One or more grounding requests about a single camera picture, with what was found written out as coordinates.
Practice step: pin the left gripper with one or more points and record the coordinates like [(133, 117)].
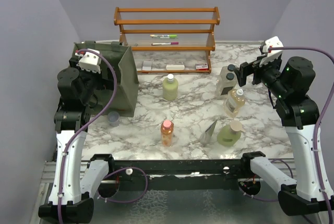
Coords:
[(104, 82)]

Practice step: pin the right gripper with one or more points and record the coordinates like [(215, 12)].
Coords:
[(246, 69)]

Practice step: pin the clear square bottle black caps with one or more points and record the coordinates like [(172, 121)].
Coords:
[(226, 81)]

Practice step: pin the green canvas bag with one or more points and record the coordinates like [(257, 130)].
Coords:
[(122, 60)]

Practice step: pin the green lotion pump bottle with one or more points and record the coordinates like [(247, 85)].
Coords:
[(170, 87)]

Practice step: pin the orange bottle pink cap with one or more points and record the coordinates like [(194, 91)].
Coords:
[(166, 129)]

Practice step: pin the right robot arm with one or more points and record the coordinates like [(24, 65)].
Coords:
[(298, 114)]

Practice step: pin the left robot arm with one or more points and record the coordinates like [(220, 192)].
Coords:
[(71, 198)]

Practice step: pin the amber mouthwash bottle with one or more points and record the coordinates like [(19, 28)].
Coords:
[(234, 102)]

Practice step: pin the small blue cup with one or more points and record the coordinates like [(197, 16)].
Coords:
[(114, 118)]

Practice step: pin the red card box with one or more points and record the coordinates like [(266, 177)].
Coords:
[(201, 66)]

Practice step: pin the grey folded card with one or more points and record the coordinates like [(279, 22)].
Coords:
[(147, 66)]

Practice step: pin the wooden shelf rack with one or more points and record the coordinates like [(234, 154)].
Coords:
[(194, 28)]

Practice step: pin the green soap pump dispenser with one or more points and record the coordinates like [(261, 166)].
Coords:
[(230, 133)]

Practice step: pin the white eraser case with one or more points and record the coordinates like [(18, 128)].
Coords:
[(175, 67)]

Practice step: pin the green marker pen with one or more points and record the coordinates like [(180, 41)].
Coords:
[(164, 36)]

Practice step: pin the magenta marker pen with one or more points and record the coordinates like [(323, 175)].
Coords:
[(165, 43)]

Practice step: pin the silver foil pouch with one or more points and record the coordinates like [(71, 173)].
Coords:
[(207, 134)]

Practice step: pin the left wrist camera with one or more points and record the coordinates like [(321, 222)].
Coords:
[(89, 62)]

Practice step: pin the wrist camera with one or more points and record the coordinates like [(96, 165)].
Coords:
[(268, 50), (89, 62)]

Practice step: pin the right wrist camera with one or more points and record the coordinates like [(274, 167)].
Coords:
[(268, 50)]

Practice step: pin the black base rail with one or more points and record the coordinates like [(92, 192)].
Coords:
[(171, 175)]

